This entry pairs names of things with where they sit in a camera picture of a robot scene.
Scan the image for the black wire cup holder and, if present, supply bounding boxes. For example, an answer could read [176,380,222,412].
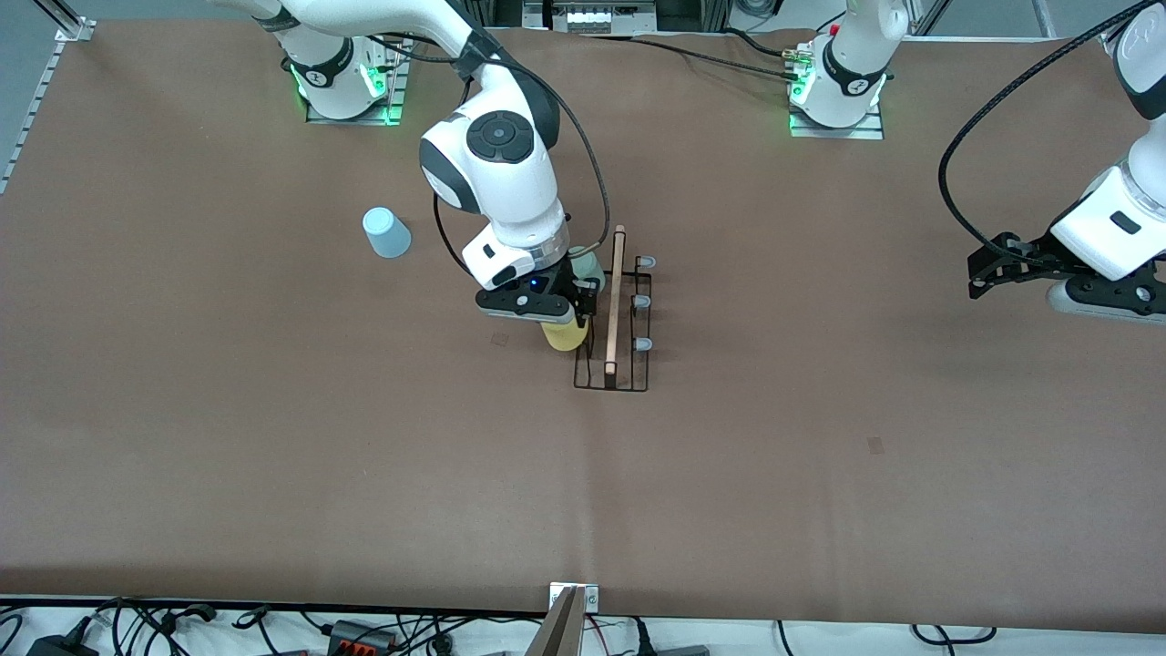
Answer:
[572,225,657,393]

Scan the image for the yellow cup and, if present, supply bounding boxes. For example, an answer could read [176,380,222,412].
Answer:
[541,310,589,353]

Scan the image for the light blue cup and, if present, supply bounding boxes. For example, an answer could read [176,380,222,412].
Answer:
[363,207,413,259]

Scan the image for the white power strip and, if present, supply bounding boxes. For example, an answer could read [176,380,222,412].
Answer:
[547,0,659,36]

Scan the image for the black red connector block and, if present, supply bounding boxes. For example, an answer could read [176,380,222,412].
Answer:
[326,620,399,655]

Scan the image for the black power adapter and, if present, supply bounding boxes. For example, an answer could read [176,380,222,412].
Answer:
[26,633,99,656]

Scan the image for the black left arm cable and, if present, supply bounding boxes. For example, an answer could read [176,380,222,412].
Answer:
[938,0,1158,267]

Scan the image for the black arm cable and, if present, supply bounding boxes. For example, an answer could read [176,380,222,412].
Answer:
[433,36,609,274]
[938,0,1158,267]

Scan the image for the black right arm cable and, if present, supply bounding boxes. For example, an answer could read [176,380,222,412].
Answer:
[433,36,609,274]

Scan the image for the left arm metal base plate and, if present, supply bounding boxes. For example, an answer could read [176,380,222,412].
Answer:
[788,100,885,139]

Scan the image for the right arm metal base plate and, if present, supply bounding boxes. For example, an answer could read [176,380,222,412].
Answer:
[305,27,406,126]

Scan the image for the black braided base cable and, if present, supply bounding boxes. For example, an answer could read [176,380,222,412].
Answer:
[629,27,807,85]

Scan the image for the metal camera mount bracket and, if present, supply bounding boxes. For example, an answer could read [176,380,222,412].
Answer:
[549,583,600,613]

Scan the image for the brown camera mount bar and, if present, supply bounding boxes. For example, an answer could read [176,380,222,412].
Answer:
[527,588,586,656]

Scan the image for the black floor cable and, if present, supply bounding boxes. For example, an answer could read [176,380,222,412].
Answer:
[911,623,996,645]

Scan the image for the aluminium table edge rail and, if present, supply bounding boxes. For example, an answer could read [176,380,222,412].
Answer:
[0,41,69,194]

